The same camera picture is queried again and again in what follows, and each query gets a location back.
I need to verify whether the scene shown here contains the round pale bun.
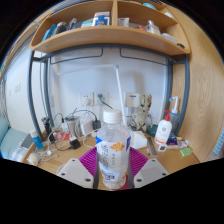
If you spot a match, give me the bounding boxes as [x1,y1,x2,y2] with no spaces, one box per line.
[26,152,43,166]

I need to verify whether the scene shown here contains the wooden shelf unit with items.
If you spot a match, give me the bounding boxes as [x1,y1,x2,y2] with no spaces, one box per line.
[29,0,192,56]

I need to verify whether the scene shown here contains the white blue water flosser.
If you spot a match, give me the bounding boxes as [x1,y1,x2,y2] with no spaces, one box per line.
[168,96,180,134]

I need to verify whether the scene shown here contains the white wall box blue label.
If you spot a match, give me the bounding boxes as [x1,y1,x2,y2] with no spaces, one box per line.
[125,92,141,108]

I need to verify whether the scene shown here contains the grey metal ruler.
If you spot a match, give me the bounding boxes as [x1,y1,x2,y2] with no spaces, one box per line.
[147,137,158,156]

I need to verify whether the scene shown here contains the steel tumbler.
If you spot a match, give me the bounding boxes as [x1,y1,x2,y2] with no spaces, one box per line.
[65,115,81,138]

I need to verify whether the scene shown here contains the red flat packet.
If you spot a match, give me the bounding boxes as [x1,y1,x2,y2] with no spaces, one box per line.
[53,131,71,142]

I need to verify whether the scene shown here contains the grey laptop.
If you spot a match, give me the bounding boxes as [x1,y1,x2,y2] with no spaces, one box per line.
[20,133,34,149]

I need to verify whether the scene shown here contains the white power adapter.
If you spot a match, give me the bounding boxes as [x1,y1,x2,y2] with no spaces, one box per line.
[79,118,95,136]

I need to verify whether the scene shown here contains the black power cable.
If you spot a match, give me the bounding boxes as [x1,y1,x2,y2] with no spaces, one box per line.
[97,94,115,111]

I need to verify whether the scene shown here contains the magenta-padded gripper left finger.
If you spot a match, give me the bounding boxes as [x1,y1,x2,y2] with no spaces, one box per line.
[56,146,100,190]

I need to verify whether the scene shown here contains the white desk lamp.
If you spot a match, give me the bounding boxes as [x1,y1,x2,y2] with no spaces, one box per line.
[51,63,129,126]

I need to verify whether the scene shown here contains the white tissue box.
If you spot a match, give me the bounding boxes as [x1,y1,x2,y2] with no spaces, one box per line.
[128,130,148,150]

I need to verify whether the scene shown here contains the white toothpaste tube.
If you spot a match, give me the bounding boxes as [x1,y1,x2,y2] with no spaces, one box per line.
[166,139,189,150]

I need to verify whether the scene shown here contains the white wall socket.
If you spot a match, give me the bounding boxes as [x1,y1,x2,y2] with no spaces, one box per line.
[95,91,110,106]
[79,92,95,107]

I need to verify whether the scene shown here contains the black electric shaver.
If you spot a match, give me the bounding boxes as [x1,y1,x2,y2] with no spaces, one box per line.
[41,116,54,141]

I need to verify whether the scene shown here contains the small green packet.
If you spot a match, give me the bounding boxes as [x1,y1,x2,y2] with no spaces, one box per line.
[179,147,194,158]

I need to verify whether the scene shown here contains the clear plastic water bottle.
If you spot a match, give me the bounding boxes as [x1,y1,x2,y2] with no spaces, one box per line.
[95,109,132,190]

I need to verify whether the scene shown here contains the dark green round container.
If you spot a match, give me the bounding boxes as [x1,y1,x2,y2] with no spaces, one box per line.
[146,123,159,137]

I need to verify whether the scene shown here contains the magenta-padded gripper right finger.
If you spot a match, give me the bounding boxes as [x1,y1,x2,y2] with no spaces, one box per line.
[128,147,169,190]

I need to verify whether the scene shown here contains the blue tube bottle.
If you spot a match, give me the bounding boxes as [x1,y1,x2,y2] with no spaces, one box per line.
[29,129,44,151]

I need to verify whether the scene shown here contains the white pump bottle red top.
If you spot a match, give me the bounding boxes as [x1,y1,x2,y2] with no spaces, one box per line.
[154,110,173,145]

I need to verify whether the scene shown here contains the grey metal frame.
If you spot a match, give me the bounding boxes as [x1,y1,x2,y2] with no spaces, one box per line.
[27,43,191,141]

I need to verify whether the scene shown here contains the black charger block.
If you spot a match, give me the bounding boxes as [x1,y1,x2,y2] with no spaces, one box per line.
[68,137,82,150]

